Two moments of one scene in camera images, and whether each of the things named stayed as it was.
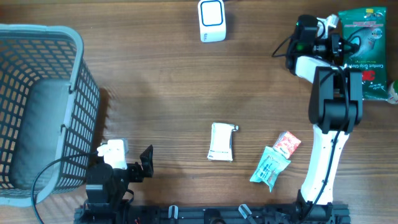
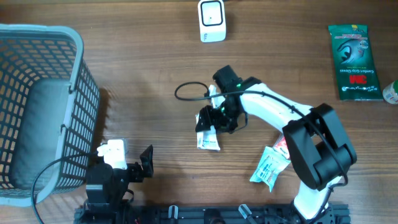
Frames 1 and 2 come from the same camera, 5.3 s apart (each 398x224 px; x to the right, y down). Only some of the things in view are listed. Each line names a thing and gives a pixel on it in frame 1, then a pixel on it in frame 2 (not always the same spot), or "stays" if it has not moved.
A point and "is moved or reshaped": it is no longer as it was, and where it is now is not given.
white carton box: (221, 147) to (207, 139)
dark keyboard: (163, 214) stays
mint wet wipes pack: (270, 163) stays
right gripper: (334, 45) to (206, 113)
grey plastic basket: (50, 105) stays
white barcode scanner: (212, 20) stays
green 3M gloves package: (368, 27) is moved or reshaped
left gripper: (138, 175) stays
